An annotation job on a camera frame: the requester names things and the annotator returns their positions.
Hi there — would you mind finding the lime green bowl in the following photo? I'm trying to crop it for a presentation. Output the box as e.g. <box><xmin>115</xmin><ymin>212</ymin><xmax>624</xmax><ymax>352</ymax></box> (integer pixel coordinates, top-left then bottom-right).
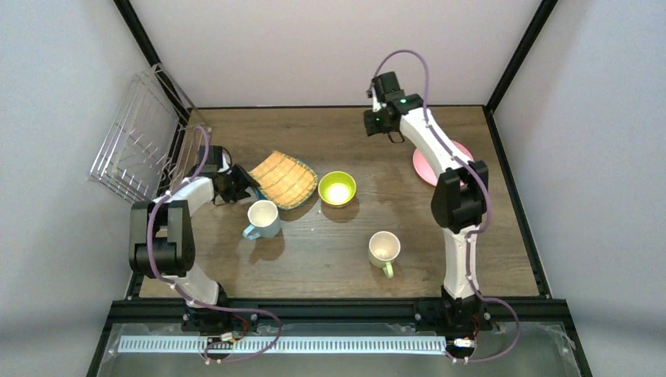
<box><xmin>318</xmin><ymin>171</ymin><xmax>357</xmax><ymax>207</ymax></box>

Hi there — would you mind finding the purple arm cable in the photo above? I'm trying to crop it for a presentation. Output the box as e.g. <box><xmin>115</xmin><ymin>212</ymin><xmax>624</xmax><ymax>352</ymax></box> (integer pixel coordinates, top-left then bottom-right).
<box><xmin>373</xmin><ymin>49</ymin><xmax>521</xmax><ymax>365</ymax></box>
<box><xmin>146</xmin><ymin>124</ymin><xmax>284</xmax><ymax>365</ymax></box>

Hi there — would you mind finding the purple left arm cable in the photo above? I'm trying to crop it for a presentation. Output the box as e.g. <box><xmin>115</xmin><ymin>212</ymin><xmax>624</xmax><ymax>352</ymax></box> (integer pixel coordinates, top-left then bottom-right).
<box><xmin>146</xmin><ymin>124</ymin><xmax>284</xmax><ymax>365</ymax></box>

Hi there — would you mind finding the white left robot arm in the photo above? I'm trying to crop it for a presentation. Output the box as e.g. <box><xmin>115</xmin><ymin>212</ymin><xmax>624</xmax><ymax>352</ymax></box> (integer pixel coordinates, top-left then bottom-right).
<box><xmin>129</xmin><ymin>145</ymin><xmax>262</xmax><ymax>308</ymax></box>

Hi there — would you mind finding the pale green mug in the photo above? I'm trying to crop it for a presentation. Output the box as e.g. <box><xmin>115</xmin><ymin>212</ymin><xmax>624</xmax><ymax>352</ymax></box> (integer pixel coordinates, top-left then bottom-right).
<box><xmin>368</xmin><ymin>231</ymin><xmax>401</xmax><ymax>278</ymax></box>

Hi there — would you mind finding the metal wire dish rack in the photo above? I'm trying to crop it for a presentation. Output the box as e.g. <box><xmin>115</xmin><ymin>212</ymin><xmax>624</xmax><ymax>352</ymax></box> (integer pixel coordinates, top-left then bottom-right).
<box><xmin>90</xmin><ymin>64</ymin><xmax>212</xmax><ymax>203</ymax></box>

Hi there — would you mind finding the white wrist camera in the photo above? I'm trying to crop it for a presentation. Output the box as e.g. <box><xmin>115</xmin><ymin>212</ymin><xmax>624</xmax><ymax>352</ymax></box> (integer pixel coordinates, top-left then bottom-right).
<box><xmin>366</xmin><ymin>87</ymin><xmax>381</xmax><ymax>112</ymax></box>

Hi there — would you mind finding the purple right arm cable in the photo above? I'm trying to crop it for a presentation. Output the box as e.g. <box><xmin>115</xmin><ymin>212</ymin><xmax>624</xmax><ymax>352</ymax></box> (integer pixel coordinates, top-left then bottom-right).
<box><xmin>373</xmin><ymin>49</ymin><xmax>521</xmax><ymax>365</ymax></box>

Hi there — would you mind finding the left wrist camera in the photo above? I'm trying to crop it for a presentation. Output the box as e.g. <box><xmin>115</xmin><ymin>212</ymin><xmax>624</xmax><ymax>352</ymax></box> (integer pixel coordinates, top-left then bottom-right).
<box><xmin>218</xmin><ymin>148</ymin><xmax>232</xmax><ymax>174</ymax></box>

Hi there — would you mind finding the black aluminium frame rail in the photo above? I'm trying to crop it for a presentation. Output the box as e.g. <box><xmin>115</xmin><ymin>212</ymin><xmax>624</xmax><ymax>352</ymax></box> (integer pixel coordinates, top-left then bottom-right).
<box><xmin>87</xmin><ymin>297</ymin><xmax>592</xmax><ymax>376</ymax></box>

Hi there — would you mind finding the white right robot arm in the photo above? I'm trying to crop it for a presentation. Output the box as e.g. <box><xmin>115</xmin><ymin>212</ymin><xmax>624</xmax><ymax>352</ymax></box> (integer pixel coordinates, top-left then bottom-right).
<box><xmin>223</xmin><ymin>71</ymin><xmax>491</xmax><ymax>314</ymax></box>

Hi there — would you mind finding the light blue mug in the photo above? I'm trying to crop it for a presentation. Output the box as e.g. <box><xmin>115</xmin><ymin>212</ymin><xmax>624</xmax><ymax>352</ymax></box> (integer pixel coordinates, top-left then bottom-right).
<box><xmin>243</xmin><ymin>199</ymin><xmax>281</xmax><ymax>240</ymax></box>

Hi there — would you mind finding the teal polka dot plate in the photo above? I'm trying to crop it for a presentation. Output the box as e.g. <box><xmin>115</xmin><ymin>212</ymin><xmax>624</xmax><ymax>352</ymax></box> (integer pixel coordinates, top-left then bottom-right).
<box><xmin>254</xmin><ymin>162</ymin><xmax>320</xmax><ymax>212</ymax></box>

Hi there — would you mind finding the bamboo pattern square plate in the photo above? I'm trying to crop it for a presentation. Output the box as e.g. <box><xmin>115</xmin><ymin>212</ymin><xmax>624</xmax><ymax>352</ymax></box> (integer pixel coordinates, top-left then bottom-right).
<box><xmin>246</xmin><ymin>151</ymin><xmax>319</xmax><ymax>210</ymax></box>

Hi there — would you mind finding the white slotted cable duct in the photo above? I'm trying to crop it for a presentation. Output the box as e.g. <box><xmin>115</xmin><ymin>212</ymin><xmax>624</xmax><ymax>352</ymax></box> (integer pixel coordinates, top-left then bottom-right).
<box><xmin>112</xmin><ymin>335</ymin><xmax>447</xmax><ymax>355</ymax></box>

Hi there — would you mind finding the pink round plate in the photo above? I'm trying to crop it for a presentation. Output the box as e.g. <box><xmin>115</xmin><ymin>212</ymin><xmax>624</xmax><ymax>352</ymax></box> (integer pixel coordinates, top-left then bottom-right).
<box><xmin>412</xmin><ymin>141</ymin><xmax>474</xmax><ymax>187</ymax></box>

